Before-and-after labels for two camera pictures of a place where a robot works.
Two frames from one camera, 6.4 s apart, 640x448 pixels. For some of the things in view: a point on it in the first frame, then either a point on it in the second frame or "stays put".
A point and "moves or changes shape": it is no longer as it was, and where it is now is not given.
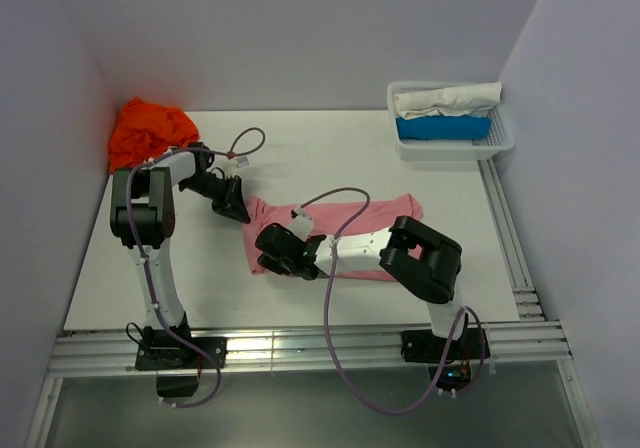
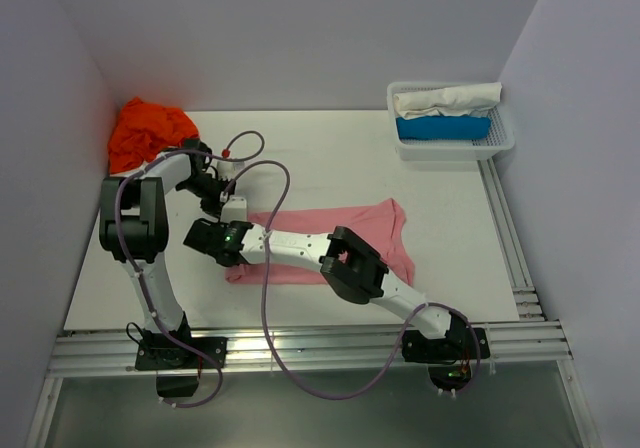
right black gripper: x=268 y=262 to x=223 y=226
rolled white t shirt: x=466 y=100 stays put
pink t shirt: x=329 y=220 moves or changes shape
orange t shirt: x=142 y=132 stays put
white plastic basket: x=501 y=137 stays put
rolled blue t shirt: x=443 y=127 stays put
